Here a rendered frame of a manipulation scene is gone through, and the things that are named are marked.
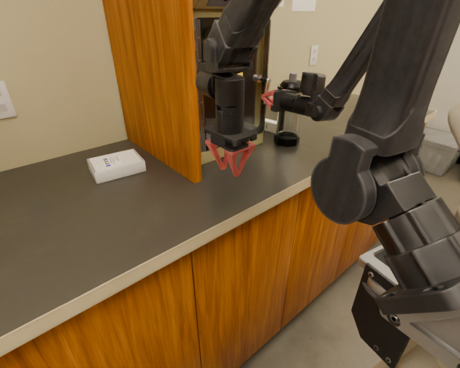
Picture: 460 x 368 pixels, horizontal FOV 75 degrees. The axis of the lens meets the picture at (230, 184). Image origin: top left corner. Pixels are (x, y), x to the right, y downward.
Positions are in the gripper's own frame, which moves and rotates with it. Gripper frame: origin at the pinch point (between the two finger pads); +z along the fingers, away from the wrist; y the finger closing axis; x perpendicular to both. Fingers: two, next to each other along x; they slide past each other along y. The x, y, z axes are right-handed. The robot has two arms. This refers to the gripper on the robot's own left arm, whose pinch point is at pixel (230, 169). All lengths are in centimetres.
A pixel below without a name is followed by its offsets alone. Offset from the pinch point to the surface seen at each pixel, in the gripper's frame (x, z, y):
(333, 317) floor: -68, 110, -3
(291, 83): -51, -8, 25
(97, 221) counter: 24.3, 16.0, 24.0
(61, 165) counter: 22, 16, 64
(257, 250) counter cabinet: -16.7, 37.9, 5.9
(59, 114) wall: 16, 1, 76
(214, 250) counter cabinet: 1.0, 27.4, 5.9
